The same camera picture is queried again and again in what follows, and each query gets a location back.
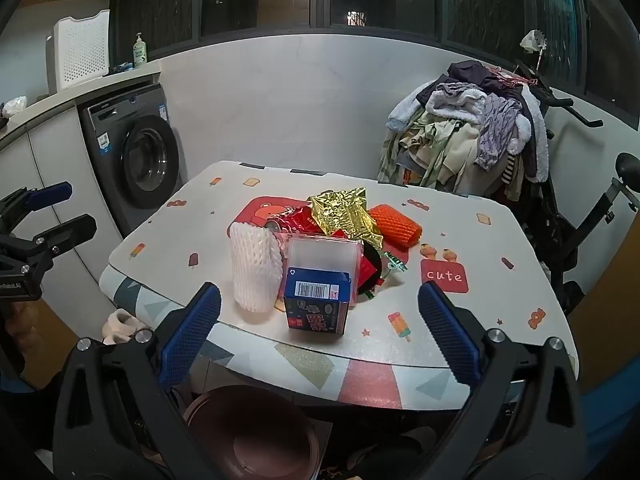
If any brown round trash bin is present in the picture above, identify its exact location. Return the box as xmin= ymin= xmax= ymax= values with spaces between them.
xmin=182 ymin=385 xmax=321 ymax=480

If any gold foil wrapper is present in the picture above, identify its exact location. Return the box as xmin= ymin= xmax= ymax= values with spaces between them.
xmin=306 ymin=187 xmax=385 ymax=248

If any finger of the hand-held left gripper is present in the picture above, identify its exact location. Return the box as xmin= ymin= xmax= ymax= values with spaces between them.
xmin=0 ymin=181 xmax=74 ymax=233
xmin=0 ymin=213 xmax=98 ymax=272

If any white counter cabinet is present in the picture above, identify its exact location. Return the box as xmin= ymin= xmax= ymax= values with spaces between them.
xmin=0 ymin=66 xmax=163 ymax=361

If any blue cardboard carton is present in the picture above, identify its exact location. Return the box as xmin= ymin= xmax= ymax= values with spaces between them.
xmin=283 ymin=267 xmax=351 ymax=336

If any grey front-load washing machine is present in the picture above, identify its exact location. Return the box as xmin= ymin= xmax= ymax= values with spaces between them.
xmin=77 ymin=82 xmax=183 ymax=238

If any black exercise bike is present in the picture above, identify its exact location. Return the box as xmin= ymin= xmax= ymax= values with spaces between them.
xmin=500 ymin=57 xmax=640 ymax=311

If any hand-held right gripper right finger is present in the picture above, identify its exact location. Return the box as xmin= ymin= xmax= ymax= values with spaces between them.
xmin=417 ymin=280 xmax=588 ymax=480

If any pile of clothes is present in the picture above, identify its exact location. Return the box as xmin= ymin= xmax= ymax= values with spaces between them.
xmin=378 ymin=60 xmax=551 ymax=198

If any printed cartoon table mat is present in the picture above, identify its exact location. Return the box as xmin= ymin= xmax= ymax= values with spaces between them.
xmin=107 ymin=160 xmax=581 ymax=371

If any white perforated laundry basket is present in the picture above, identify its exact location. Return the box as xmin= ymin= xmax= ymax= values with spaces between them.
xmin=46 ymin=10 xmax=112 ymax=95

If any orange foam fruit net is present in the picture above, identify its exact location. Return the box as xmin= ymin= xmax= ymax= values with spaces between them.
xmin=369 ymin=204 xmax=423 ymax=248

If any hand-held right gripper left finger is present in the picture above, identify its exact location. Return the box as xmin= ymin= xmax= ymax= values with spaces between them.
xmin=52 ymin=281 xmax=223 ymax=480

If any clear plastic box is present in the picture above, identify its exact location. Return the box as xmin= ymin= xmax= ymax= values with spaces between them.
xmin=286 ymin=236 xmax=363 ymax=308

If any black red snack packet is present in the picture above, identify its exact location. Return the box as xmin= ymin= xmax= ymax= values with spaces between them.
xmin=356 ymin=240 xmax=386 ymax=302

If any white hanging rag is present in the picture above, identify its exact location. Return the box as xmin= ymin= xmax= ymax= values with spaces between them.
xmin=520 ymin=30 xmax=546 ymax=54

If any white crumpled bag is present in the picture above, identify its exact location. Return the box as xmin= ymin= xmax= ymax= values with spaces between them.
xmin=0 ymin=95 xmax=28 ymax=118

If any grey flat board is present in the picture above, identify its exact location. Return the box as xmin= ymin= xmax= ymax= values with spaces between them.
xmin=310 ymin=417 xmax=335 ymax=480

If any white fluffy slipper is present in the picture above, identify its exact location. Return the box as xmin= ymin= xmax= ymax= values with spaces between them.
xmin=102 ymin=309 xmax=143 ymax=345

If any white foam fruit net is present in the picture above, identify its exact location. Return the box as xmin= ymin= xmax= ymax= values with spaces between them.
xmin=229 ymin=222 xmax=285 ymax=313

